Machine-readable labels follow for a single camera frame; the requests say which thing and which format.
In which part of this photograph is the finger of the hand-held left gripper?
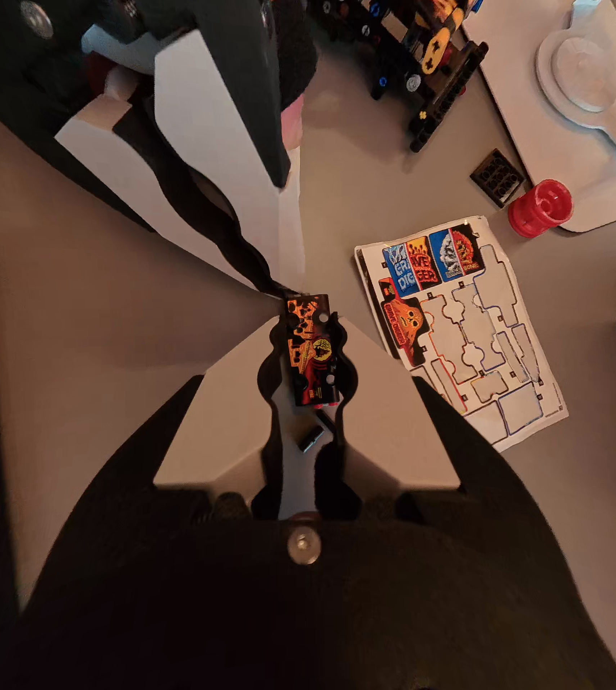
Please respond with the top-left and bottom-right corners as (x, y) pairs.
(54, 94), (284, 298)
(142, 27), (308, 296)

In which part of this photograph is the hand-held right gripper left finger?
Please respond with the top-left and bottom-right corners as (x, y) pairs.
(152, 315), (288, 520)

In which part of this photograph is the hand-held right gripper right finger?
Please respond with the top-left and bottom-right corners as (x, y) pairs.
(314, 314), (462, 520)

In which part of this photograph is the flame printed black toy panel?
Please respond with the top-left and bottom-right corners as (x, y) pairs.
(285, 294), (342, 408)

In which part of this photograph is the toy sticker sheet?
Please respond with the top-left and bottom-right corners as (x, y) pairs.
(355, 216), (569, 452)

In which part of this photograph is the black toy truck model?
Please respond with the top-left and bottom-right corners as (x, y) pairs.
(308, 0), (489, 154)

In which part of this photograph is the red toy wheel hub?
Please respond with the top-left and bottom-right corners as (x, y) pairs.
(507, 179), (574, 239)

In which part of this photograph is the black square toy plate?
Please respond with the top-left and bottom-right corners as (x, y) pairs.
(470, 148), (528, 209)

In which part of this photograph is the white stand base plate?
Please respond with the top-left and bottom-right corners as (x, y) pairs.
(461, 0), (616, 234)

